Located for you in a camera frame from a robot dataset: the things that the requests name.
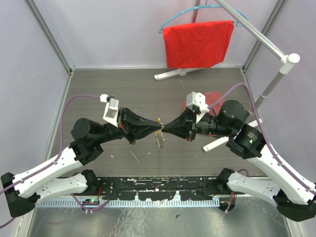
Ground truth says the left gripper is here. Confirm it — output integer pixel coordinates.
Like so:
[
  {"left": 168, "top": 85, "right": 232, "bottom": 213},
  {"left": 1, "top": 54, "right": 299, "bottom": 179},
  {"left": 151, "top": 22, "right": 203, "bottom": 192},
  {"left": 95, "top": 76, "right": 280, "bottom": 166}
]
[{"left": 96, "top": 107, "right": 162, "bottom": 145}]

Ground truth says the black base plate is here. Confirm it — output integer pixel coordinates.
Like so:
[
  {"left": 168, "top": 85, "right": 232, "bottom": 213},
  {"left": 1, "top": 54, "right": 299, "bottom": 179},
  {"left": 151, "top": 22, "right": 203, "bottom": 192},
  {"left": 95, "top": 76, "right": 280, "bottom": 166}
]
[{"left": 90, "top": 176, "right": 231, "bottom": 200}]

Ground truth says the white clothes rack stand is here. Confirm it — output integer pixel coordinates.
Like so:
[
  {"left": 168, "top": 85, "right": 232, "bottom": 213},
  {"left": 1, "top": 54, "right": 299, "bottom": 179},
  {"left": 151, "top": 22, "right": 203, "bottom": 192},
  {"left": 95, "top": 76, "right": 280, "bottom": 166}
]
[{"left": 154, "top": 0, "right": 301, "bottom": 153}]

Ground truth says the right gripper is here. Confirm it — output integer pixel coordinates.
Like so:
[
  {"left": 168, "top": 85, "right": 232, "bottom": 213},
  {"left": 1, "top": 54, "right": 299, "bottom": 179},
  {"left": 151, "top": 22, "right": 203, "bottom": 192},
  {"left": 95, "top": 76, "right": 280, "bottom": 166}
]
[{"left": 161, "top": 106, "right": 235, "bottom": 141}]

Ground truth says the purple cable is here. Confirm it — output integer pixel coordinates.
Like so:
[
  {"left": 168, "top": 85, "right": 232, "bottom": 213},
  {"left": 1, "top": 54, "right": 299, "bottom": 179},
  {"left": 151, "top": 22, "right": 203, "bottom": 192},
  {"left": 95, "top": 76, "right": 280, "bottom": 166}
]
[
  {"left": 207, "top": 82, "right": 316, "bottom": 196},
  {"left": 0, "top": 94, "right": 102, "bottom": 228}
]

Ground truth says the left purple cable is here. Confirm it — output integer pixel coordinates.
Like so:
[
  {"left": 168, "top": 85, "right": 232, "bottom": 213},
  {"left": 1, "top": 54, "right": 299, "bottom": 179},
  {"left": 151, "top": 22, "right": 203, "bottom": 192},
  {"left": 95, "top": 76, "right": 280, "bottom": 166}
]
[{"left": 0, "top": 94, "right": 102, "bottom": 228}]

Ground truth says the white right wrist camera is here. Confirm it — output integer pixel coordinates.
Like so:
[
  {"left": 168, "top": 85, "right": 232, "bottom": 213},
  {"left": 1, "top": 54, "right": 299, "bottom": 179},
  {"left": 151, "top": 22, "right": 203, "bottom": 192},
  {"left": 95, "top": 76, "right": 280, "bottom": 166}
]
[{"left": 186, "top": 92, "right": 209, "bottom": 123}]

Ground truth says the teal clothes hanger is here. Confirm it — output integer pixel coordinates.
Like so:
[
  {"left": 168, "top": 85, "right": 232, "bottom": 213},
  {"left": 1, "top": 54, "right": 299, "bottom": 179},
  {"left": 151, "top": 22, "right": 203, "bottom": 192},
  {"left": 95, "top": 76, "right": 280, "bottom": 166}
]
[{"left": 158, "top": 4, "right": 248, "bottom": 34}]

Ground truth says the dark red crumpled shirt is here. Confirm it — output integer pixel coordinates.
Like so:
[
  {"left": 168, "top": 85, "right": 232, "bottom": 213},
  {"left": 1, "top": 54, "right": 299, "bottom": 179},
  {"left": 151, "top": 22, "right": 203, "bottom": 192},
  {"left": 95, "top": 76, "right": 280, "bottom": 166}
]
[{"left": 182, "top": 91, "right": 225, "bottom": 115}]

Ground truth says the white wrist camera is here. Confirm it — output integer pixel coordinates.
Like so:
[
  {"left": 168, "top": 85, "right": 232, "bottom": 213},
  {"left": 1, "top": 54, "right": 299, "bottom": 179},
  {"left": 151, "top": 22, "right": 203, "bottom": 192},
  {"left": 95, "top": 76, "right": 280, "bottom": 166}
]
[
  {"left": 186, "top": 92, "right": 209, "bottom": 123},
  {"left": 100, "top": 94, "right": 119, "bottom": 127}
]

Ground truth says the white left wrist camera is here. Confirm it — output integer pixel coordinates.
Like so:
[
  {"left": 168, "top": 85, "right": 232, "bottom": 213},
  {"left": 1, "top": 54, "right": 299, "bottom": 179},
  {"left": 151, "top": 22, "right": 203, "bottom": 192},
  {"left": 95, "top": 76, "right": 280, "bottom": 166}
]
[{"left": 100, "top": 94, "right": 119, "bottom": 127}]

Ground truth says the grey slotted cable duct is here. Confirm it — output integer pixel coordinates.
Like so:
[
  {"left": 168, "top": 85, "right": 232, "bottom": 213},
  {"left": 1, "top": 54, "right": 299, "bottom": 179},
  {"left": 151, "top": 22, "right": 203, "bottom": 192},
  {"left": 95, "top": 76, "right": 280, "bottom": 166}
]
[{"left": 38, "top": 197, "right": 220, "bottom": 208}]

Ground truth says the bright red cloth on hanger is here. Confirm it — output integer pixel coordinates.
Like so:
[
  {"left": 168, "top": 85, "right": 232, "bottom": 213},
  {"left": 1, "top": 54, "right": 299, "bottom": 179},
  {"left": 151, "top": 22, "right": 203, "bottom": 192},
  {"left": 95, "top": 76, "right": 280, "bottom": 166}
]
[{"left": 162, "top": 20, "right": 235, "bottom": 69}]

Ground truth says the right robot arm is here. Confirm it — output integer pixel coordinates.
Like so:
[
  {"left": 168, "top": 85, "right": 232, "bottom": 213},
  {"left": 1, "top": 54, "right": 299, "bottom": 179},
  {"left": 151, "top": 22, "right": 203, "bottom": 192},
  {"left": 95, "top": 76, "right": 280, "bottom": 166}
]
[{"left": 163, "top": 100, "right": 316, "bottom": 222}]

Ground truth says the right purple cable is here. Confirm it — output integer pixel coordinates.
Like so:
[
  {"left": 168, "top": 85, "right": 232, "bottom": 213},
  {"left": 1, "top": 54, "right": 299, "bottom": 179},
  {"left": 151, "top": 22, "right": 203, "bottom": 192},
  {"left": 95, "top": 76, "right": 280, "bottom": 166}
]
[{"left": 207, "top": 82, "right": 316, "bottom": 196}]

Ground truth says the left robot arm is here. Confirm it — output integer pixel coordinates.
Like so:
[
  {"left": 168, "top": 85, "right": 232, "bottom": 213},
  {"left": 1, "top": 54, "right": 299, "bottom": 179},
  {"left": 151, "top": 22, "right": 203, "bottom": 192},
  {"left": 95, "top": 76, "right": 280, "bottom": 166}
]
[{"left": 0, "top": 108, "right": 161, "bottom": 218}]

